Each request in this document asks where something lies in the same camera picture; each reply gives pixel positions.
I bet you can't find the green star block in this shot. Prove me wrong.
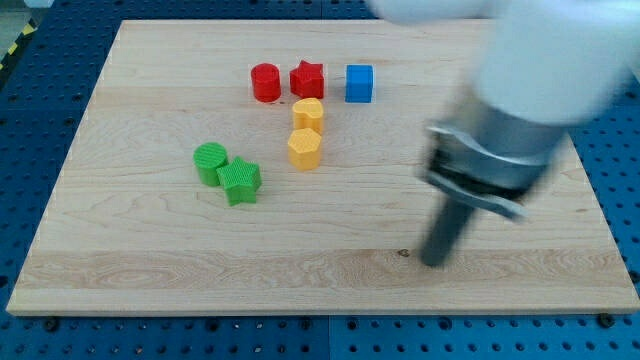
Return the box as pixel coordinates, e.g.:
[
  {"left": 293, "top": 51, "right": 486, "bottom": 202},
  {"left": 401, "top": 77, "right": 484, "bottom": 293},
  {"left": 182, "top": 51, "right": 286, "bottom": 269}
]
[{"left": 216, "top": 156, "right": 262, "bottom": 206}]

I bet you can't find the red cylinder block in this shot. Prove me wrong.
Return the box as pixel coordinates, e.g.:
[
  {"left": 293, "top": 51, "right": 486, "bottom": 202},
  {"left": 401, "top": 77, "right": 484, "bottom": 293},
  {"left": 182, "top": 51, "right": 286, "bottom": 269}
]
[{"left": 250, "top": 63, "right": 281, "bottom": 103}]

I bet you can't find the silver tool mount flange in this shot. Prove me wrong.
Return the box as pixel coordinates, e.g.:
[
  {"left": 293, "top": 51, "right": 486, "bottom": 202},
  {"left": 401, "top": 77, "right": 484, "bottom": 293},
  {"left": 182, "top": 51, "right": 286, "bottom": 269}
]
[{"left": 420, "top": 87, "right": 567, "bottom": 220}]

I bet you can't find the red star block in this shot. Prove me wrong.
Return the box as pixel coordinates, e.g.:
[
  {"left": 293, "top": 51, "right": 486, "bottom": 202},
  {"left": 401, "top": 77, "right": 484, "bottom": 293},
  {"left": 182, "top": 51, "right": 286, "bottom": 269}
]
[{"left": 289, "top": 60, "right": 324, "bottom": 99}]

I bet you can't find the yellow hexagon block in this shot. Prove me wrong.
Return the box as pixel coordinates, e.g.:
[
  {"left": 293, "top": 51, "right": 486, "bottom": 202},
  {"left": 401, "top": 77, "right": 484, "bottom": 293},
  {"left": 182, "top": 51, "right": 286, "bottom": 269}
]
[{"left": 287, "top": 128, "right": 322, "bottom": 171}]

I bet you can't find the blue cube block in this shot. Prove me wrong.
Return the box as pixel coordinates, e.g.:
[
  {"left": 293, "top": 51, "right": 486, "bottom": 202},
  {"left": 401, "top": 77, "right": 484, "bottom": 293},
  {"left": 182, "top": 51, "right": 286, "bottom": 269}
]
[{"left": 345, "top": 64, "right": 374, "bottom": 103}]

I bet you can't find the green cylinder block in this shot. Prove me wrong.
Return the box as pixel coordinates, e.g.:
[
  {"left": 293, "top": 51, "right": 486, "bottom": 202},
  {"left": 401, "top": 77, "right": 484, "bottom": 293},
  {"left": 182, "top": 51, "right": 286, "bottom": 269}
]
[{"left": 193, "top": 142, "right": 228, "bottom": 187}]

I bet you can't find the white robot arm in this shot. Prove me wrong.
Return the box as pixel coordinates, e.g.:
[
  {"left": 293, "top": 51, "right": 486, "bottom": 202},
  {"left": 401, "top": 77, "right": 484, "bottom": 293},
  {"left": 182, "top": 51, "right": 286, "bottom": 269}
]
[{"left": 369, "top": 0, "right": 639, "bottom": 267}]

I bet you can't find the light wooden board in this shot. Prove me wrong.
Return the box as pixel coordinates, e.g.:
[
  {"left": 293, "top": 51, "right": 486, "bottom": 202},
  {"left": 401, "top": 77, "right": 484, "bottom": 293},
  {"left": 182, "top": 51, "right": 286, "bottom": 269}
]
[{"left": 7, "top": 20, "right": 639, "bottom": 316}]

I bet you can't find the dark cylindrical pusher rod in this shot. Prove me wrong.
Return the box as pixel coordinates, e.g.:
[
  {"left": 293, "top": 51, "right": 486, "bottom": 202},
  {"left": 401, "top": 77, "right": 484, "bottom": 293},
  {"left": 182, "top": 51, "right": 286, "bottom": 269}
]
[{"left": 420, "top": 198, "right": 475, "bottom": 267}]

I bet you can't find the yellow heart block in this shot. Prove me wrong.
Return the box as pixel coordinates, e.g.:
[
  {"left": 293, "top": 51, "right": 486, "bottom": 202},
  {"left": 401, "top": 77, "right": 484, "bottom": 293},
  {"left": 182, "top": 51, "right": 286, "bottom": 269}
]
[{"left": 292, "top": 98, "right": 324, "bottom": 135}]

